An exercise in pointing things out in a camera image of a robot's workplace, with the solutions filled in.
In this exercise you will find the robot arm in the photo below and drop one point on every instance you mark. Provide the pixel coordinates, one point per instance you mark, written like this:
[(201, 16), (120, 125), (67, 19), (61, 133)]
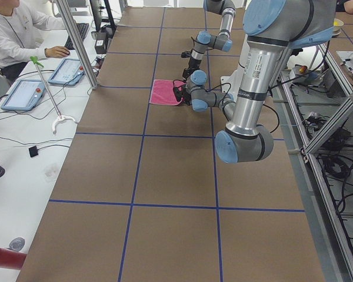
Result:
[(205, 40), (271, 28)]

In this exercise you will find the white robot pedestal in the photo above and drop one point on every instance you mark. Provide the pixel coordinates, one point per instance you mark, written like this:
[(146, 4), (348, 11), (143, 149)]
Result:
[(230, 84)]

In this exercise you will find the grabber stick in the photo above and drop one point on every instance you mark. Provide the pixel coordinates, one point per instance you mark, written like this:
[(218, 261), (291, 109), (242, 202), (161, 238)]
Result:
[(60, 117)]

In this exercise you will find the aluminium frame post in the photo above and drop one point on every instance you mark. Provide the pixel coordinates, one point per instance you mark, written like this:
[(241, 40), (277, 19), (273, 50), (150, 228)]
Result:
[(73, 33)]

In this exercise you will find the near teach pendant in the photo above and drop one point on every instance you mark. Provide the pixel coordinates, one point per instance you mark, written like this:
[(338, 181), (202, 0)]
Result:
[(24, 95)]

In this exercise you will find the grey control box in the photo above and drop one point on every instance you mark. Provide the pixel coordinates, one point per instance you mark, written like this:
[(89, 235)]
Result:
[(332, 86)]

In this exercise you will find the pink towel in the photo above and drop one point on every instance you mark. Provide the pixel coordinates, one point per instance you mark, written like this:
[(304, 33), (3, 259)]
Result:
[(162, 92)]

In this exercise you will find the teach pendant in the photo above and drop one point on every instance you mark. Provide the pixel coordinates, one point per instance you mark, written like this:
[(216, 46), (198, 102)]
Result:
[(24, 95), (68, 73)]

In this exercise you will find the far teach pendant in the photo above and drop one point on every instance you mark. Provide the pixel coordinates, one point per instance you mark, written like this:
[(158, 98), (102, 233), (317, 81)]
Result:
[(68, 73)]

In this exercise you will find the seated person white shirt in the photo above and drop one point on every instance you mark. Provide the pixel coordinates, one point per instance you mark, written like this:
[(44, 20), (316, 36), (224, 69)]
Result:
[(17, 39)]

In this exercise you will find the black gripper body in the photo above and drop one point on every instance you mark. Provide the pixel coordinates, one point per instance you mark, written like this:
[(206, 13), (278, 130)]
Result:
[(192, 63), (180, 94)]

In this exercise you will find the black box with label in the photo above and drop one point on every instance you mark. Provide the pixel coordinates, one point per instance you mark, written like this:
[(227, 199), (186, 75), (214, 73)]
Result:
[(101, 43)]

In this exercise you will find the black monitor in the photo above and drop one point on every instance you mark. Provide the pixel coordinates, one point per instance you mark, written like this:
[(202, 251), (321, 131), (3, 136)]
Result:
[(102, 15)]

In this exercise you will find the red fire extinguisher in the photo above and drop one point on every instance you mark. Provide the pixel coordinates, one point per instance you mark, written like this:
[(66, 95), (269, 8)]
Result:
[(11, 260)]

